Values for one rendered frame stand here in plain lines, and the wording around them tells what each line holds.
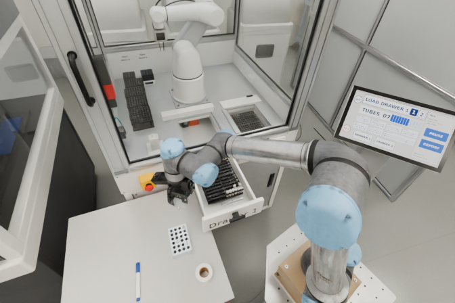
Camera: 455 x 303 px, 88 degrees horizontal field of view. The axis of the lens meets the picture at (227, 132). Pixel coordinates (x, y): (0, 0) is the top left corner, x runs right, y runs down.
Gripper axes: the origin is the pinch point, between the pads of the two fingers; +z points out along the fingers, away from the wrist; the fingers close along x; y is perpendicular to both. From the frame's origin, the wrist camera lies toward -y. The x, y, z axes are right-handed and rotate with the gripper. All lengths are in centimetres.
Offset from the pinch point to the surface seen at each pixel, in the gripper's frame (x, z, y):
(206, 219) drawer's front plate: -0.4, 5.3, 13.1
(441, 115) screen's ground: 77, -19, 108
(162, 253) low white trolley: -13.6, 22.1, -2.6
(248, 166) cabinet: 51, 27, 20
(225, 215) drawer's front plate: 4.9, 7.2, 19.7
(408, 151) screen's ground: 65, -2, 99
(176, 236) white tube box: -6.0, 18.4, 0.9
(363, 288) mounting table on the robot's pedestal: 1, 22, 82
